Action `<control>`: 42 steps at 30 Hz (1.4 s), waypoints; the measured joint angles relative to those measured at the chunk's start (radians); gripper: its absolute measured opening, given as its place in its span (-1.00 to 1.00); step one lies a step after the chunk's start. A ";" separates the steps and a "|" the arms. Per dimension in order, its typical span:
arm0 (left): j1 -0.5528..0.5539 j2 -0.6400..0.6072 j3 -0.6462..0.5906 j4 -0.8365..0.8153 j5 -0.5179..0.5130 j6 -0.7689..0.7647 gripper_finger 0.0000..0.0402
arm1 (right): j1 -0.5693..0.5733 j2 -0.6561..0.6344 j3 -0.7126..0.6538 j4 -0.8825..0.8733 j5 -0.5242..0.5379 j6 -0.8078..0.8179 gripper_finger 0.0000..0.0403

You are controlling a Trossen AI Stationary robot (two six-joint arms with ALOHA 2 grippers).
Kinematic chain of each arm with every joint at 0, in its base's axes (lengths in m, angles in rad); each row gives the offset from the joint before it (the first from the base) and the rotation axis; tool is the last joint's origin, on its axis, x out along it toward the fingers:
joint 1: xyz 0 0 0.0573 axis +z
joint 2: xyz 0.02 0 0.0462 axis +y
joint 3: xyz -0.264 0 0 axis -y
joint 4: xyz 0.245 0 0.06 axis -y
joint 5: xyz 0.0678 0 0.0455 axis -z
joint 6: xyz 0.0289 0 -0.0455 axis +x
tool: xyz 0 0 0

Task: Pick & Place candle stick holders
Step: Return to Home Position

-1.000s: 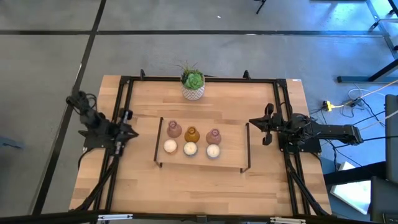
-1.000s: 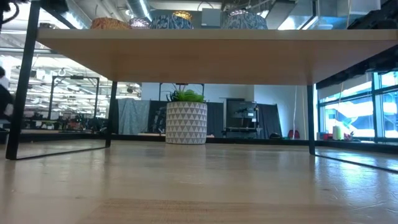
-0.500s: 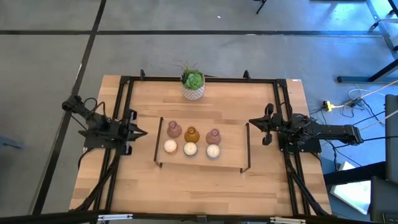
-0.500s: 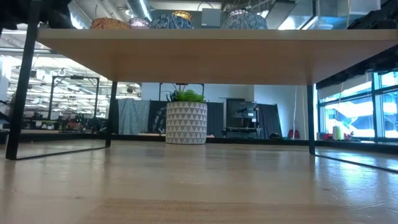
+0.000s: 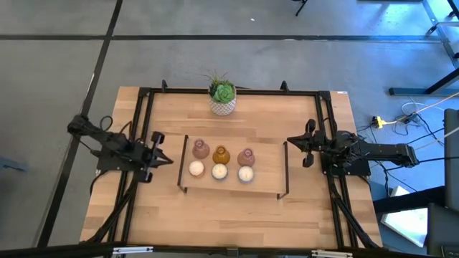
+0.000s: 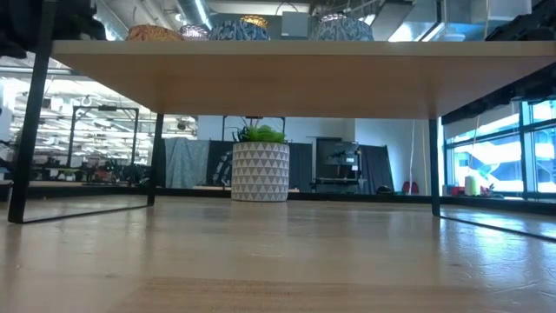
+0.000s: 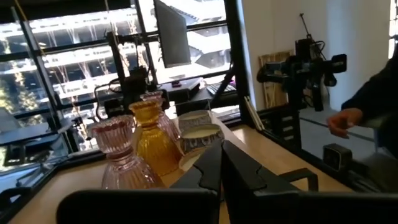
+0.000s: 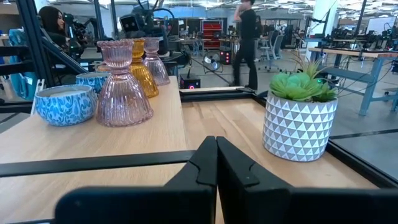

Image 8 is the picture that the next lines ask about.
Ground blue fabric bag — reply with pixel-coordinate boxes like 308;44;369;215
7;28;40;101

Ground black aluminium table frame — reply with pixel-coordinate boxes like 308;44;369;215
179;86;398;189

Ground red storage rack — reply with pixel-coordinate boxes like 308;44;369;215
201;19;224;50

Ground person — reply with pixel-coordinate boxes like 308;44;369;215
37;5;91;62
231;0;259;91

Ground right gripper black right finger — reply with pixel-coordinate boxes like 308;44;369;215
216;136;398;224

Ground whiteboard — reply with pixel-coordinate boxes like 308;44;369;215
366;16;398;35

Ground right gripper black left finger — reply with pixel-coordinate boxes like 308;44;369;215
54;136;218;224

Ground blue patterned candle bowl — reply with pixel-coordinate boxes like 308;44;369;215
75;72;109;96
34;84;98;127

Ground small floor fan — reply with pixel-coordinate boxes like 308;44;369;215
203;50;223;75

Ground black computer tower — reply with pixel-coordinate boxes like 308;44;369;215
219;49;233;65

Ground wooden workbench blue legs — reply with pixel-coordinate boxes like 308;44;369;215
306;46;398;117

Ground grey office chair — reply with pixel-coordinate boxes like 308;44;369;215
257;33;286;72

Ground small black power box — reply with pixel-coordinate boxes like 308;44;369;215
179;73;201;90

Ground black rig upright post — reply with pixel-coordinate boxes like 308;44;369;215
0;0;90;114

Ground potted succulent white patterned pot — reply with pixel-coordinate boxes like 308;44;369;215
262;53;340;163

